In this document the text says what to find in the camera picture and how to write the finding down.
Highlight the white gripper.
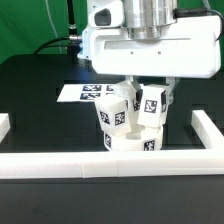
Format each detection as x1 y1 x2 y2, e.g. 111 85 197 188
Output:
86 0 222 105

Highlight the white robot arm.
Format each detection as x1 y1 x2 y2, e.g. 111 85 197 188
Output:
78 0 224 79

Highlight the white marker sheet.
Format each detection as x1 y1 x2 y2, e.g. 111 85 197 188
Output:
57 84 114 102

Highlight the white U-shaped fence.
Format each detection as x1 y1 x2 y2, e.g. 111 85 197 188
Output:
0 110 224 179

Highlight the grey braided camera cable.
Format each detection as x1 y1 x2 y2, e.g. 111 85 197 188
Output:
173 0 224 41

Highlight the black cable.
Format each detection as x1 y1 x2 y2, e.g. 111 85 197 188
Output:
32 0 83 56

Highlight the grey thin cable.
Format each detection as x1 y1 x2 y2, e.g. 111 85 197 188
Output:
44 0 64 55

